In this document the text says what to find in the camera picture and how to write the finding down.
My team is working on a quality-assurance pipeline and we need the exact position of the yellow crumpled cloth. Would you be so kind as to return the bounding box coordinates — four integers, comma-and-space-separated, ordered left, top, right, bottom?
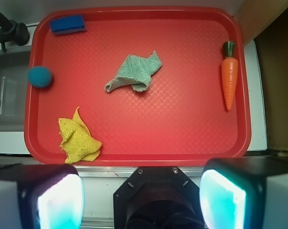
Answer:
58, 107, 102, 164

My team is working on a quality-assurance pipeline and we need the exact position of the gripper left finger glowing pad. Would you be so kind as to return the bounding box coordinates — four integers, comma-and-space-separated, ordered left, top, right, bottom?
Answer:
0, 164, 84, 229

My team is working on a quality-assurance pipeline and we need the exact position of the red plastic tray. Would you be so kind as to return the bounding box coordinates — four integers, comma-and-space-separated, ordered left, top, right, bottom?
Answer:
24, 7, 251, 167

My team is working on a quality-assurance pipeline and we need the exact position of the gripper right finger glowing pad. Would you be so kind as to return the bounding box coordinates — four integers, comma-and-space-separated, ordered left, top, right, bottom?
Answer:
199, 157, 288, 229

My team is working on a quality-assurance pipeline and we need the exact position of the black faucet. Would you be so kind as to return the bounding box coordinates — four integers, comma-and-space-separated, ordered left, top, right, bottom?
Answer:
0, 12, 30, 52

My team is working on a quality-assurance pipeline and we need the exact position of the blue textured ball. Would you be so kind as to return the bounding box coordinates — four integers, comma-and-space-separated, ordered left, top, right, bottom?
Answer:
28, 66, 52, 88

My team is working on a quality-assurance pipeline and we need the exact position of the orange toy carrot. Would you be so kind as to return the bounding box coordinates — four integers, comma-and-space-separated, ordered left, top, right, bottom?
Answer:
221, 41, 238, 111

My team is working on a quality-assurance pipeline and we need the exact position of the green folded cloth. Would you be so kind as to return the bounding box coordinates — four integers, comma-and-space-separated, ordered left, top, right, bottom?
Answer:
104, 51, 163, 93

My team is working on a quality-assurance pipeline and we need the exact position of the blue sponge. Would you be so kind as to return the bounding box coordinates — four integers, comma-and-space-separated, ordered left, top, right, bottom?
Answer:
49, 15, 86, 35

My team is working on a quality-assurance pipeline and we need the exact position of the black octagonal camera mount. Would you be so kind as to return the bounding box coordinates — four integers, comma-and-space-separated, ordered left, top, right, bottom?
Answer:
113, 167, 205, 229

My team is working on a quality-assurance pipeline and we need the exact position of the grey sink basin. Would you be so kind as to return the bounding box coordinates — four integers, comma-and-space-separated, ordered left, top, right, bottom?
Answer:
0, 51, 30, 132

